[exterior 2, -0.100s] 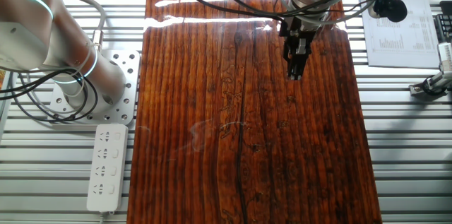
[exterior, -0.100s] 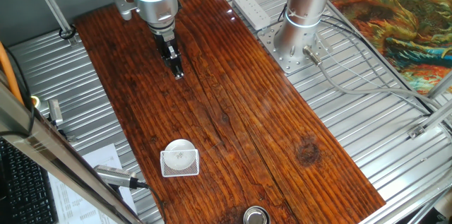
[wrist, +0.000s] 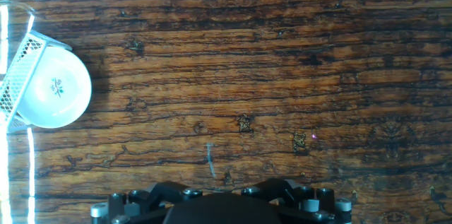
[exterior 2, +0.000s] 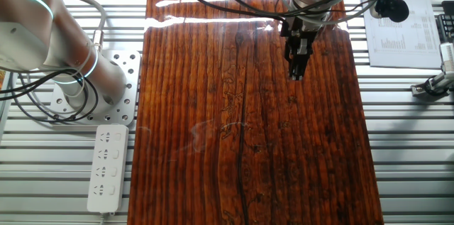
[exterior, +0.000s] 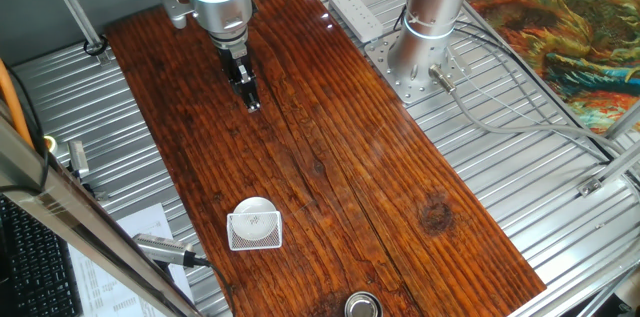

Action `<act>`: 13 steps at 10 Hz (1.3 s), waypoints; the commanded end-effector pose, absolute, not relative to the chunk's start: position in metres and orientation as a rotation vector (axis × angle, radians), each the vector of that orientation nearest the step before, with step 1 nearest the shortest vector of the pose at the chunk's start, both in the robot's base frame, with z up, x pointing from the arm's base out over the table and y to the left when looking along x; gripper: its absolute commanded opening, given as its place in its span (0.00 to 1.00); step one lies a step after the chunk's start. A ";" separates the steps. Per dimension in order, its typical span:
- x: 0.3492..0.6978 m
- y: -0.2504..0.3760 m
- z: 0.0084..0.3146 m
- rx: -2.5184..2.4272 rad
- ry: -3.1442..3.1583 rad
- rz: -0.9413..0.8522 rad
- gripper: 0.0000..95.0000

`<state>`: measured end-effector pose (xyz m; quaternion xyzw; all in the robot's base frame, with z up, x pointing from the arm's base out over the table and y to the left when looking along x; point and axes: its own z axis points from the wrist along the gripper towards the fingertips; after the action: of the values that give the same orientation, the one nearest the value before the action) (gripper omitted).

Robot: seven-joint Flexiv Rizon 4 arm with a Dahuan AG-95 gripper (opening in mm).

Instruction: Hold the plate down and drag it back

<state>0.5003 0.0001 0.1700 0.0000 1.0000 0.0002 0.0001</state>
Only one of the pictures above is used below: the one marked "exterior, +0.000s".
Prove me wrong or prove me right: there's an orange pole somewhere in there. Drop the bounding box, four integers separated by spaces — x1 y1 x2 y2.
0 56 35 151

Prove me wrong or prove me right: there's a silver camera with cable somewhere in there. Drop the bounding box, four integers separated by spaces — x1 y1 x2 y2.
132 233 197 269

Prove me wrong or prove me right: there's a colourful painted cloth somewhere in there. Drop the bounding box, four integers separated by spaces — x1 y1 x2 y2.
464 0 640 134

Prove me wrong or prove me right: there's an aluminium profile bar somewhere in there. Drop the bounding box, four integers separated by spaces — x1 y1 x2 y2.
602 101 640 141
577 141 640 198

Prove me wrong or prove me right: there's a black camera cable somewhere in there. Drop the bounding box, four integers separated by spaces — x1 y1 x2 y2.
192 255 236 317

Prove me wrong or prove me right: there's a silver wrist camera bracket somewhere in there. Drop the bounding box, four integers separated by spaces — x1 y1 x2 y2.
154 0 197 31

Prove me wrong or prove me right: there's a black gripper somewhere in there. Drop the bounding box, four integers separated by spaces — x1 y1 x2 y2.
218 41 262 114

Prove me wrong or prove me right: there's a small silver ribbed camera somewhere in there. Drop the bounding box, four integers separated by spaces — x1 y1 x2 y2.
67 140 91 178

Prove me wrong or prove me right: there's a black keyboard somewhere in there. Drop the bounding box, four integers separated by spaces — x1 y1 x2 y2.
0 195 84 317

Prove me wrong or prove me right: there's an aluminium frame rail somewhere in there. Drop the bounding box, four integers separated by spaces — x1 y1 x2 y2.
509 251 640 317

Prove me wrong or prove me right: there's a white mesh basket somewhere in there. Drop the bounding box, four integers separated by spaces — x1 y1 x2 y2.
226 210 284 252

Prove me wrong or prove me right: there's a steel cup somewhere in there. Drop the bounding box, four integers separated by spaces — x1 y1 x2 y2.
343 290 384 317

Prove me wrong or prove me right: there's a metal camera mount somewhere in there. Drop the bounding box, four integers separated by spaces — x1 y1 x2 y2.
69 169 110 202

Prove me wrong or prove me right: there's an aluminium pole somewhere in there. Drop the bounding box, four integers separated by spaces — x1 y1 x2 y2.
37 0 115 67

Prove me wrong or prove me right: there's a black cable ring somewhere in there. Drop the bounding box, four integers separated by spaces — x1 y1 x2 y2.
82 35 109 57

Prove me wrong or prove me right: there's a white power strip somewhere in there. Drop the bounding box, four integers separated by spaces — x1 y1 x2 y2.
327 0 385 44

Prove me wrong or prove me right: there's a steel frame beam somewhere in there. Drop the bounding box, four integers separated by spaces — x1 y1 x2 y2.
0 101 204 317

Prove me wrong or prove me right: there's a small white ceramic plate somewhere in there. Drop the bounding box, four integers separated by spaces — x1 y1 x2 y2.
232 196 277 242

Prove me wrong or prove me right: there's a wood grain board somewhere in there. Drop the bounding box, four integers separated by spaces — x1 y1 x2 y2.
104 0 547 317

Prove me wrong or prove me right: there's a thick grey cable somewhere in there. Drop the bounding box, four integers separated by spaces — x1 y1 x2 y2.
428 63 640 168

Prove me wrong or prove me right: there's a printed paper sheet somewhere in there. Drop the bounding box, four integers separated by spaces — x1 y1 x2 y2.
67 202 196 317

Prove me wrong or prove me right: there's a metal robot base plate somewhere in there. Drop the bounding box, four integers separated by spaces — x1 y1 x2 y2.
363 30 474 106

